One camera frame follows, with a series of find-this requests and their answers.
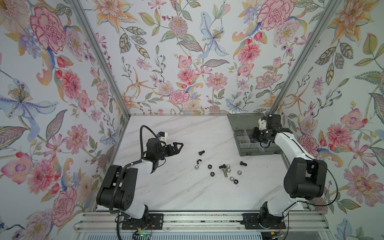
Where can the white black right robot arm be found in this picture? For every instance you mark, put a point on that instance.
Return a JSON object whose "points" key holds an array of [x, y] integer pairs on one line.
{"points": [[305, 178]]}

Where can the aluminium corner post right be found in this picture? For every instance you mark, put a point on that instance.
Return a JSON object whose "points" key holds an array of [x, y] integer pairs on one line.
{"points": [[320, 26]]}

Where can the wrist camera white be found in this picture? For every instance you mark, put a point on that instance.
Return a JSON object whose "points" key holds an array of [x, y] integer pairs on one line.
{"points": [[162, 136], [262, 124]]}

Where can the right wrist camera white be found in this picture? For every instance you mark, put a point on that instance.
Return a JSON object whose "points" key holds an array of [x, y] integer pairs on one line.
{"points": [[262, 124]]}

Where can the aluminium corner post left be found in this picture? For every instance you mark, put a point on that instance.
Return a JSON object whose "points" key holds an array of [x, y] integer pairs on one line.
{"points": [[84, 22]]}

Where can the aluminium corner post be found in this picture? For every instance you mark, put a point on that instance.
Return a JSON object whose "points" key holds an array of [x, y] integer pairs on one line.
{"points": [[320, 26], [84, 22]]}

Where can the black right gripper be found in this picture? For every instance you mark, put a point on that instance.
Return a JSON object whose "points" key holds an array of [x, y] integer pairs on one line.
{"points": [[254, 135]]}

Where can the silver bolt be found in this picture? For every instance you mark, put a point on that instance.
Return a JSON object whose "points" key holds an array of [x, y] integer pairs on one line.
{"points": [[225, 172]]}

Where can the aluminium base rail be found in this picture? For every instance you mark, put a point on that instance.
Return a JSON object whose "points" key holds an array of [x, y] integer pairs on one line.
{"points": [[231, 221]]}

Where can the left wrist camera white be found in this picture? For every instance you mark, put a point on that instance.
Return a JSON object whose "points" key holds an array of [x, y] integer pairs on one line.
{"points": [[162, 136]]}

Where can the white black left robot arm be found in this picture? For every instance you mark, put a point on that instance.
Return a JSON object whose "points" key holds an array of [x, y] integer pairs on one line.
{"points": [[118, 188]]}

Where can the grey plastic organizer box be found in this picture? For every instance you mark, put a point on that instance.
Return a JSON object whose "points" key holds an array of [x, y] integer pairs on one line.
{"points": [[243, 126]]}

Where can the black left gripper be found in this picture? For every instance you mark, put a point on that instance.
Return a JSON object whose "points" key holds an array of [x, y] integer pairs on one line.
{"points": [[174, 151]]}

